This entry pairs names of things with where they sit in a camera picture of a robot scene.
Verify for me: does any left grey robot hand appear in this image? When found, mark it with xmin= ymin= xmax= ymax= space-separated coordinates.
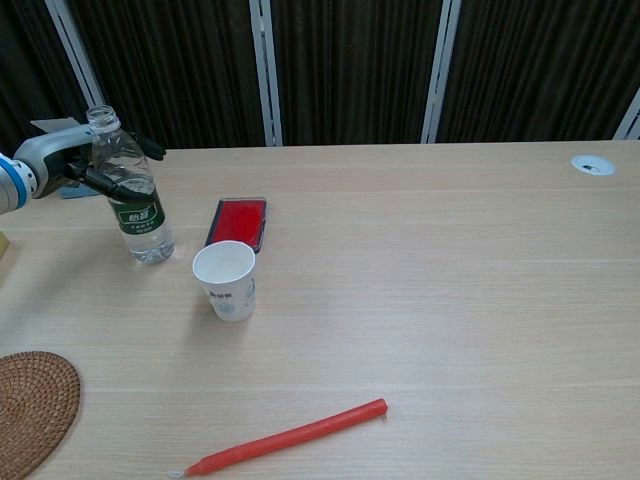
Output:
xmin=12 ymin=123 xmax=167 ymax=205

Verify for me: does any transparent plastic water bottle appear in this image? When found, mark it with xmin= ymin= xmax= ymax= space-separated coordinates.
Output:
xmin=86 ymin=104 xmax=177 ymax=266

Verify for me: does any white paper cup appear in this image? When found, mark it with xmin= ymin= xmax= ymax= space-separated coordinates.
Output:
xmin=191 ymin=240 xmax=257 ymax=323

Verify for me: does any small blue cardboard box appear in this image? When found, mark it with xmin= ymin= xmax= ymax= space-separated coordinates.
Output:
xmin=30 ymin=117 xmax=96 ymax=199

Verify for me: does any red ink pad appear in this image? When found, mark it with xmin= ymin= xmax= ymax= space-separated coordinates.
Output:
xmin=205 ymin=196 xmax=269 ymax=255

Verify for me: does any woven rattan coaster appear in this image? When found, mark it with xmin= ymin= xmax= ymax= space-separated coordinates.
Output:
xmin=0 ymin=350 xmax=82 ymax=480

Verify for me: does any red candle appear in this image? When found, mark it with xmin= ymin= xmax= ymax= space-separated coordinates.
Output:
xmin=168 ymin=397 xmax=390 ymax=478

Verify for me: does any grey partition post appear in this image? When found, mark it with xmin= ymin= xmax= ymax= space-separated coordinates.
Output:
xmin=613 ymin=87 xmax=640 ymax=142
xmin=248 ymin=0 xmax=284 ymax=148
xmin=44 ymin=0 xmax=112 ymax=121
xmin=420 ymin=0 xmax=462 ymax=145

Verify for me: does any white cable grommet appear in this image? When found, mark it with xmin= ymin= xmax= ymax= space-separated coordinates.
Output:
xmin=570 ymin=154 xmax=617 ymax=177

